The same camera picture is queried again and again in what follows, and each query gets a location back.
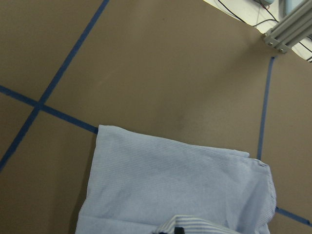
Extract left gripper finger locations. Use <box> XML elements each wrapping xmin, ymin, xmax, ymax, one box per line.
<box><xmin>174</xmin><ymin>227</ymin><xmax>184</xmax><ymax>234</ymax></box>

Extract blue striped button shirt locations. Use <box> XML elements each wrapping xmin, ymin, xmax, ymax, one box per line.
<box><xmin>76</xmin><ymin>125</ymin><xmax>276</xmax><ymax>234</ymax></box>

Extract black red thin wire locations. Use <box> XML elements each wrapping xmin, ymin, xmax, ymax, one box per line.
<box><xmin>216</xmin><ymin>0</ymin><xmax>278</xmax><ymax>27</ymax></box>

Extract aluminium frame post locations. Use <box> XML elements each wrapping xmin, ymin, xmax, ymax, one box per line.
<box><xmin>263</xmin><ymin>0</ymin><xmax>312</xmax><ymax>54</ymax></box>

